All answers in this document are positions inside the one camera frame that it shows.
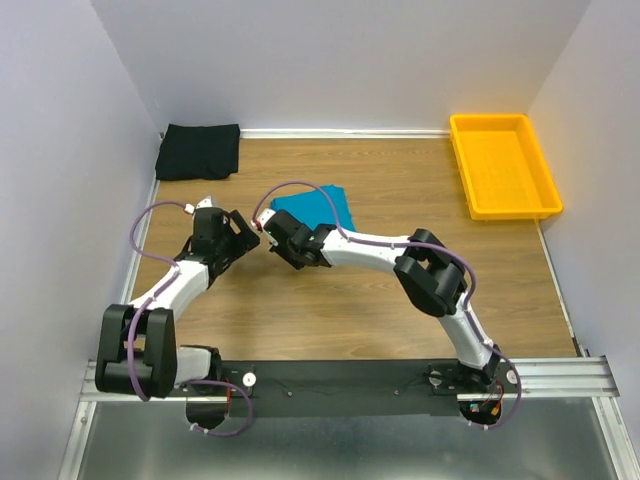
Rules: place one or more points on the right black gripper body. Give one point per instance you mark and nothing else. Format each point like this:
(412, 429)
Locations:
(287, 255)

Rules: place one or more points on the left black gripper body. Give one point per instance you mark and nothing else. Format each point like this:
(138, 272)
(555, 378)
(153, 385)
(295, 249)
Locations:
(233, 245)

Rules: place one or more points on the blue t shirt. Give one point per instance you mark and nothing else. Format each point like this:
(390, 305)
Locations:
(313, 209)

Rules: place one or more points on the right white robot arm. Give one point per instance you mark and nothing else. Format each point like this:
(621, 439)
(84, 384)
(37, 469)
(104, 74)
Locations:
(432, 278)

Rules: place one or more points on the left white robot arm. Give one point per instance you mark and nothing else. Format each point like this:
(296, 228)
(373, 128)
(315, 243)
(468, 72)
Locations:
(138, 353)

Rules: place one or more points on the folded black t shirt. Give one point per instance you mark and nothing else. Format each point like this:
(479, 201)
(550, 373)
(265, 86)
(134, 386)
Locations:
(198, 153)

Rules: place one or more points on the yellow plastic bin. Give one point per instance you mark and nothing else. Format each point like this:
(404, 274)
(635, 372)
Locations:
(502, 168)

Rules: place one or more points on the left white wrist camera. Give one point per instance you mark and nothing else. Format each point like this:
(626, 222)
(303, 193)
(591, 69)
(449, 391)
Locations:
(207, 202)

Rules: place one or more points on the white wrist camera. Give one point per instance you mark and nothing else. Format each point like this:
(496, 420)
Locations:
(207, 202)
(263, 218)

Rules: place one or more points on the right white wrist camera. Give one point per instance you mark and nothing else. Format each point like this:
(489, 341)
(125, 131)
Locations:
(263, 218)

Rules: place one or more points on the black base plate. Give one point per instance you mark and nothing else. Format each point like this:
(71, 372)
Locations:
(346, 388)

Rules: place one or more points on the aluminium frame rail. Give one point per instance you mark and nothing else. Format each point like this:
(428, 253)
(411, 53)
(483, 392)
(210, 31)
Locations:
(579, 377)

